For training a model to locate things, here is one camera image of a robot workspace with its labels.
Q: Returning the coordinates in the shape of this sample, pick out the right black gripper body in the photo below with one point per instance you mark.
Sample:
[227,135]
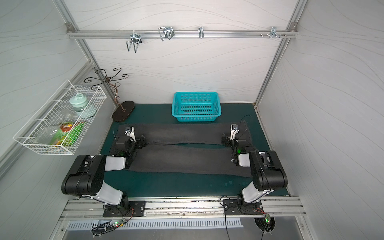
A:
[225,140]

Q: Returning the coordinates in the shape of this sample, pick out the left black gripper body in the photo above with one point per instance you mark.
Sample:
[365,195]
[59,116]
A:
[140,142]

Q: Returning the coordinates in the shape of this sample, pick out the dark grey long pants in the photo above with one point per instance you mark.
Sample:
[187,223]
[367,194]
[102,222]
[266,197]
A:
[185,148]

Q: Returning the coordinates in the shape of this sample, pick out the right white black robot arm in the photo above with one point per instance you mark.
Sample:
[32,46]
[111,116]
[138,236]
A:
[267,172]

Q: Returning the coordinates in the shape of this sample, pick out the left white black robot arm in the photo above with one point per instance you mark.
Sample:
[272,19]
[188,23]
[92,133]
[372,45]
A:
[85,178]

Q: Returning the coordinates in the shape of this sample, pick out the ornate metal hook stand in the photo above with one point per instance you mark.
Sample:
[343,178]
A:
[124,109]

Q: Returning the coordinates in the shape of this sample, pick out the green table mat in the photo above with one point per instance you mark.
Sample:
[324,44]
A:
[179,184]

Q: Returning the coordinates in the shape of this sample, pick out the teal plastic basket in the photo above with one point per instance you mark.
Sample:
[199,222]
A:
[196,106]

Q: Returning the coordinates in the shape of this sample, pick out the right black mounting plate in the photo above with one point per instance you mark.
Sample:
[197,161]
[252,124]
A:
[239,208]

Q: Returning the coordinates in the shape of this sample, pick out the black mounting plate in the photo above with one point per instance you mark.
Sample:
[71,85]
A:
[239,208]
[129,209]

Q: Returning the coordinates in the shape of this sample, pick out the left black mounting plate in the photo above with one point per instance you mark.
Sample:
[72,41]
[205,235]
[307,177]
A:
[129,209]

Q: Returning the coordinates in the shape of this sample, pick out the colourful snack packet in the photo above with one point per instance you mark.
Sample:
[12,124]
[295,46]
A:
[67,134]

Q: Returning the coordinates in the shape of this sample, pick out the pale green lidded jar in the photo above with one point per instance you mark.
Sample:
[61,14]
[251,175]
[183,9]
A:
[79,102]

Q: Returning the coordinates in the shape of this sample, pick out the right circuit board in hole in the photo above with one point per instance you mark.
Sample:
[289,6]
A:
[266,223]

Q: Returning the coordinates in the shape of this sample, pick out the clear plastic bag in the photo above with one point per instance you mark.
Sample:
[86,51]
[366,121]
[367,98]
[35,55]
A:
[44,136]

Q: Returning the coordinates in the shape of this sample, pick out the metal double hook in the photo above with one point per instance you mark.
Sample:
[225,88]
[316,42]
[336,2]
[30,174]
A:
[134,42]

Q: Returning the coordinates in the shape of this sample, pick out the small metal clip hook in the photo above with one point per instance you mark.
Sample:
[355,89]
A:
[201,32]

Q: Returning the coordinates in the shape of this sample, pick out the metal loop hook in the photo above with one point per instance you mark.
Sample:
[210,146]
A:
[166,33]

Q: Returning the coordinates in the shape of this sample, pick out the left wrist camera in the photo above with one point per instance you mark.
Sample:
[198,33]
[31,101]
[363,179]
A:
[130,133]

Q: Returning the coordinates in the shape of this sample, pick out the white slotted cable duct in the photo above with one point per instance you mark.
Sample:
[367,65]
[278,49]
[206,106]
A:
[155,224]

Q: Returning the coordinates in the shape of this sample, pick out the white wire wall basket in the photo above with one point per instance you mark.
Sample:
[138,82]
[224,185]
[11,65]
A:
[50,114]

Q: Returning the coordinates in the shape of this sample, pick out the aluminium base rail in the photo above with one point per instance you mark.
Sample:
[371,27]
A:
[210,207]

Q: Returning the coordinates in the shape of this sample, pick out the left circuit board with wires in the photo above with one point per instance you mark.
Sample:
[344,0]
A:
[106,227]

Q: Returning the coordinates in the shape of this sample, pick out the metal bracket hook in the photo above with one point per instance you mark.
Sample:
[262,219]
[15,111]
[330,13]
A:
[273,34]

